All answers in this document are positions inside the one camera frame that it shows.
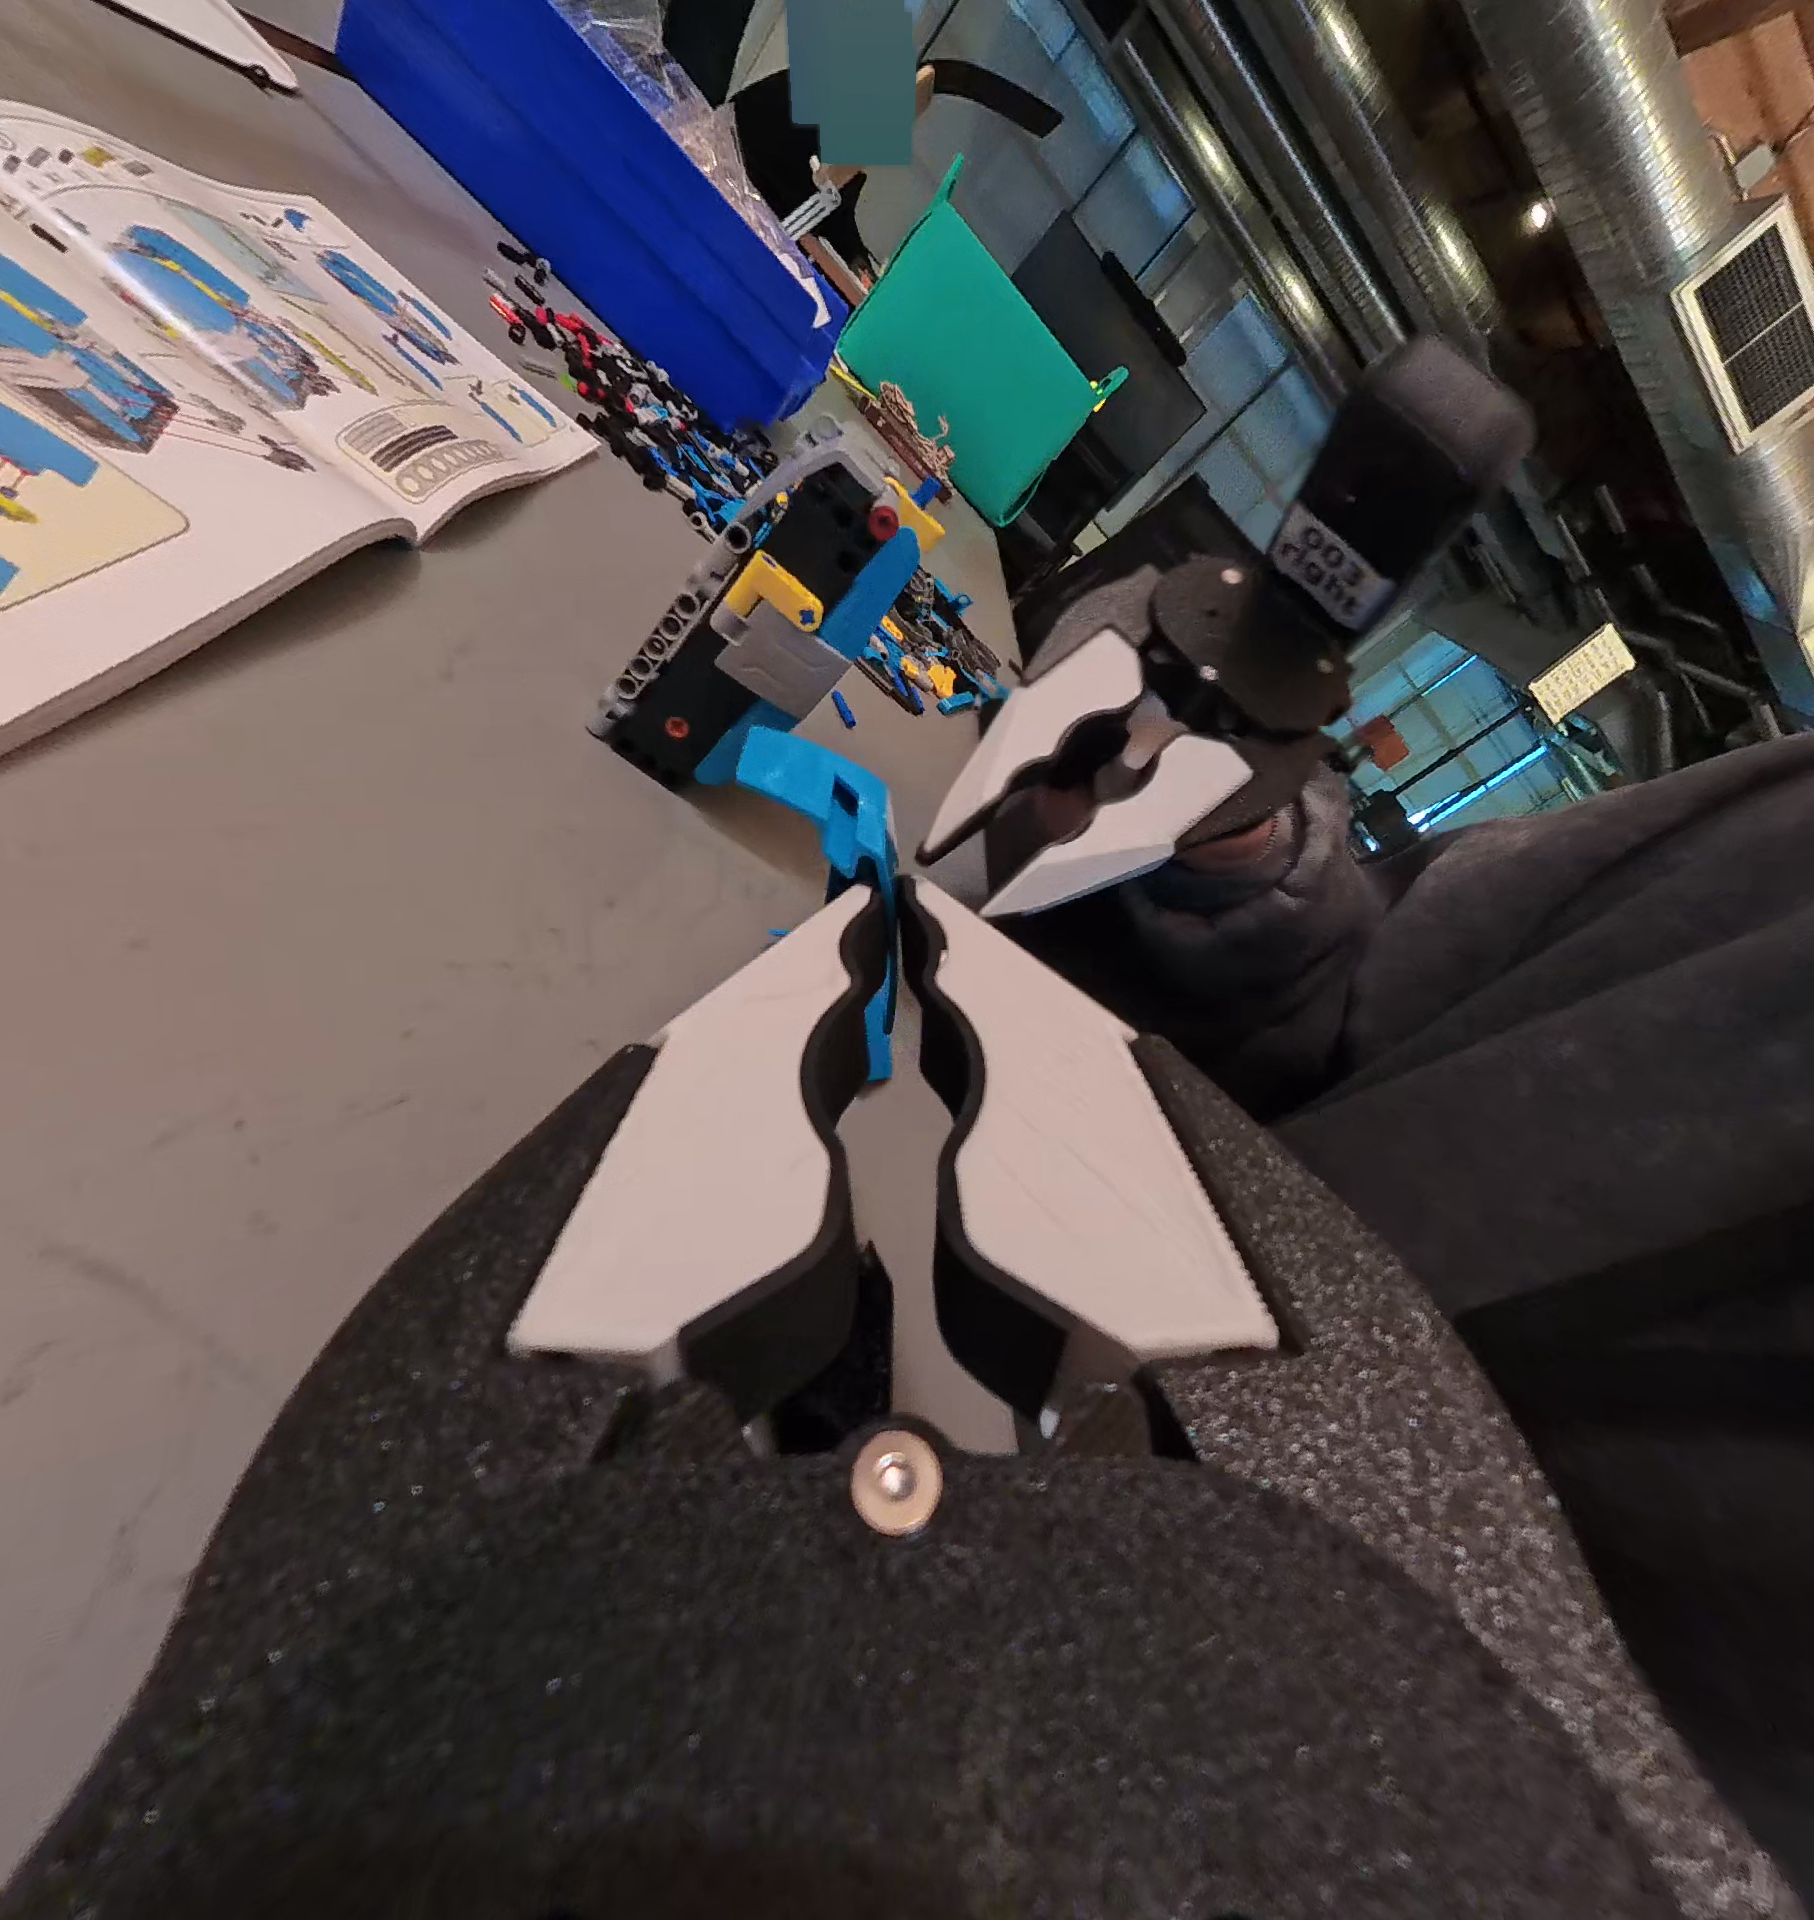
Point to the plywood stand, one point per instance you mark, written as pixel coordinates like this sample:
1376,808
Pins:
824,196

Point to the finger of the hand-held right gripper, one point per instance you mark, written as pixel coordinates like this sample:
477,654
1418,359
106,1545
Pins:
1036,719
1148,827

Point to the bundle of metal pipes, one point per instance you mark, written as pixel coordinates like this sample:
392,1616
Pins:
1297,151

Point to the empty clear plastic bags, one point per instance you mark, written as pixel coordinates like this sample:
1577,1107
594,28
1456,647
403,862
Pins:
697,120

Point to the white vent grille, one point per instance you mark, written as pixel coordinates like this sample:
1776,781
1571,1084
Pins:
1761,322

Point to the scattered black red pins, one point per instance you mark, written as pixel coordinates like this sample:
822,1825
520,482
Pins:
639,391

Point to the wooden puzzle model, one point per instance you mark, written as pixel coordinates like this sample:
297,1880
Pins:
907,422

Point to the blue storage bin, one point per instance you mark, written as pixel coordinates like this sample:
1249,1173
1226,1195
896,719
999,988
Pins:
592,196

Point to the green plastic board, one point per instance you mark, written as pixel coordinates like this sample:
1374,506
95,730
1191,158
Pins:
969,345

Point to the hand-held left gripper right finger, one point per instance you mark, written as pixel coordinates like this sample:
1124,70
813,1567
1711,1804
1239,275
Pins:
1117,1186

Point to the white folding stand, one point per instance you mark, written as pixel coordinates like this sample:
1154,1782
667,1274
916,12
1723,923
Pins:
202,39

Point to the blue curved panel piece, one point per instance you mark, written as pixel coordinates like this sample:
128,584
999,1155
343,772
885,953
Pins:
803,788

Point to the grey desk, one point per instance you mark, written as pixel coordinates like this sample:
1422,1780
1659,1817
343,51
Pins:
323,977

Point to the silver ventilation duct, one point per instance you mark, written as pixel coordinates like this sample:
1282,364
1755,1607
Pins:
1626,226

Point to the white sign board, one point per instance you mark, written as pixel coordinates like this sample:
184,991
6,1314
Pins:
1583,672

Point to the instruction booklet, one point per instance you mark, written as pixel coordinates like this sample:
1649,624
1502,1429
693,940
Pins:
172,451

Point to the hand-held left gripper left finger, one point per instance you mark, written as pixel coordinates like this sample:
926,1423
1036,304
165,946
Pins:
683,1186

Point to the black monitor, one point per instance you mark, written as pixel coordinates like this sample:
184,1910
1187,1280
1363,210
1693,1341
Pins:
1117,330

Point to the grey blue toy robot build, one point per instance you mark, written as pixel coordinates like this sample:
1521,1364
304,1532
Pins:
786,601

